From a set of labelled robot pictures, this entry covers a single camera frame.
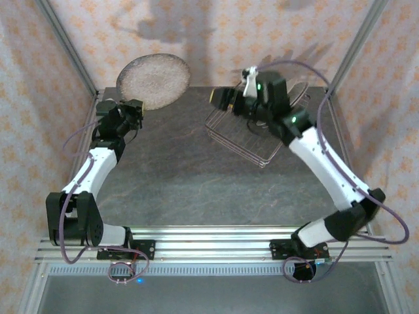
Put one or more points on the aluminium frame post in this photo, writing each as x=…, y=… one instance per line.
x=357, y=45
x=67, y=45

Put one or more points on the large blue speckled plate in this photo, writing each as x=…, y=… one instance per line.
x=154, y=81

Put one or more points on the aluminium base rail beam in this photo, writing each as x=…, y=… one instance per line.
x=212, y=245

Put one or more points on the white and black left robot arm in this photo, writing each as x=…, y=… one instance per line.
x=91, y=170

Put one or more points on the aluminium table side rail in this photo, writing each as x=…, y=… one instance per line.
x=337, y=121
x=92, y=112

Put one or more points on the glass plate dark green rim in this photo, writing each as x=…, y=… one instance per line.
x=302, y=93

